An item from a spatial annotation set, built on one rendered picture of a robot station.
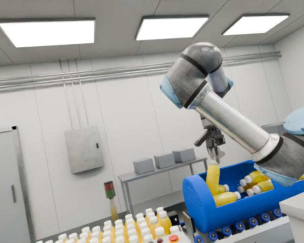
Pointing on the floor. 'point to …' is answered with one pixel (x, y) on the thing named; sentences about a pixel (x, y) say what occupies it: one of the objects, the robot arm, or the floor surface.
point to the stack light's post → (114, 214)
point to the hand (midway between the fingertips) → (214, 161)
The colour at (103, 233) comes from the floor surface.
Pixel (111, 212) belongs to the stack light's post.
